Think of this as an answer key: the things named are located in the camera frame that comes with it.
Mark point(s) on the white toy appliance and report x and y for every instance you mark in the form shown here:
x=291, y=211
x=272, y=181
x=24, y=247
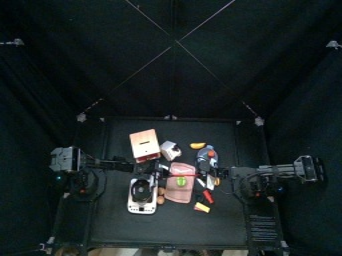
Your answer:
x=169, y=150

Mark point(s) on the silver frame clamp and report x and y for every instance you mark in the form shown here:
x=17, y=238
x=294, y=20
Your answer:
x=332, y=44
x=80, y=117
x=259, y=121
x=17, y=42

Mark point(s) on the green toy starfruit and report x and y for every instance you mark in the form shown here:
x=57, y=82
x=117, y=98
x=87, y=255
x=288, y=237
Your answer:
x=180, y=181

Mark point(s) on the grey blue toy bowl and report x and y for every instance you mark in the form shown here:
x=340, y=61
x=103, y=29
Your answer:
x=205, y=152

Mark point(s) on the white toy rice cooker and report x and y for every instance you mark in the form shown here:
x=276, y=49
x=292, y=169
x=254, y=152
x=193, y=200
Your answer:
x=140, y=191

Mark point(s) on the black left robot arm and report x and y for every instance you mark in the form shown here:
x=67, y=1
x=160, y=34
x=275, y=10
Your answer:
x=107, y=164

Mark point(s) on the yellow toy block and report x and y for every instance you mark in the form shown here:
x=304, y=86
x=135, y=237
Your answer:
x=201, y=207

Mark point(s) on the pink and red toy oven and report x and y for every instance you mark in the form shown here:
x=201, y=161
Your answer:
x=144, y=145

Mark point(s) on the yellow toy fruit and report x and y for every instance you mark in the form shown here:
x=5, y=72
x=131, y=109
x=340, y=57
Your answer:
x=197, y=145

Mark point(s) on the small orange toy piece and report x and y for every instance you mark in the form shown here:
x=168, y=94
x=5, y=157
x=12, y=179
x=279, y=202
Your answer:
x=216, y=182

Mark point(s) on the white toy induction stove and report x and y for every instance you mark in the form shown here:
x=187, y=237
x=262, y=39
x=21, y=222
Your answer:
x=141, y=209

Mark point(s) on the red toy block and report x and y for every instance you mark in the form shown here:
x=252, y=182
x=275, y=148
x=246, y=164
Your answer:
x=207, y=196

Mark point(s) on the orange toy food piece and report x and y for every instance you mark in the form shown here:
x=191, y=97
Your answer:
x=211, y=154

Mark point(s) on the pink toy cutting board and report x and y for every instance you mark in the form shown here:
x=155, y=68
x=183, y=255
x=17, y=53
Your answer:
x=180, y=195

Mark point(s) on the black label with white text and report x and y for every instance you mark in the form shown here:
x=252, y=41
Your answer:
x=262, y=230

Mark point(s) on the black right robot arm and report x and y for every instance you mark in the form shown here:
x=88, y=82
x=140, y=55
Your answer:
x=267, y=171

